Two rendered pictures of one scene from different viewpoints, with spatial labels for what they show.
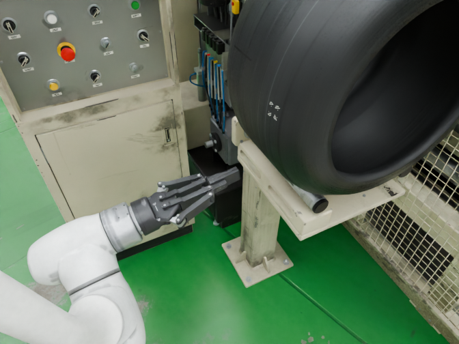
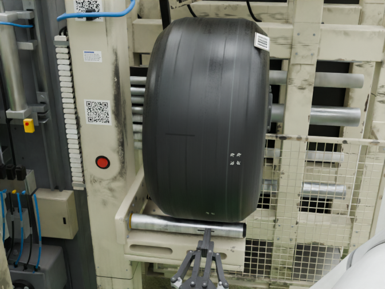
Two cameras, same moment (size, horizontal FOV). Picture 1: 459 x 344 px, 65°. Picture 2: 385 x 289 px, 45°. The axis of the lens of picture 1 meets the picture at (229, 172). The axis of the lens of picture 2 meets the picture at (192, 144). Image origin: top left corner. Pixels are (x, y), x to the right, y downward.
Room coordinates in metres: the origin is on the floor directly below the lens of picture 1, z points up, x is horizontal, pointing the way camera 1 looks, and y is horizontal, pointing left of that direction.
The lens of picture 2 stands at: (0.07, 0.77, 1.70)
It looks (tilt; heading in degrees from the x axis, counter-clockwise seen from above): 26 degrees down; 305
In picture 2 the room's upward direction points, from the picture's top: straight up
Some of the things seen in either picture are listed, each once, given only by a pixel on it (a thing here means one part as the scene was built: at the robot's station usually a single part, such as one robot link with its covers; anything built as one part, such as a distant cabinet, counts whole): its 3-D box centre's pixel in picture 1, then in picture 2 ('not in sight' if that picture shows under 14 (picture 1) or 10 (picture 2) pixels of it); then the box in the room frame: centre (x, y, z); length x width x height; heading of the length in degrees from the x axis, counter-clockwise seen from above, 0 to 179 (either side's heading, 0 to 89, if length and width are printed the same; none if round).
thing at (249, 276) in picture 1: (257, 253); not in sight; (1.01, -0.14, 0.02); 0.27 x 0.27 x 0.04; 27
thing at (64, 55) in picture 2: not in sight; (74, 116); (1.07, -0.07, 1.19); 0.05 x 0.04 x 0.48; 117
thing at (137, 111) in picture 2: not in sight; (149, 109); (1.16, -0.51, 1.05); 0.20 x 0.15 x 0.30; 27
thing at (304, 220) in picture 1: (279, 179); (184, 243); (0.73, -0.14, 0.84); 0.36 x 0.09 x 0.06; 27
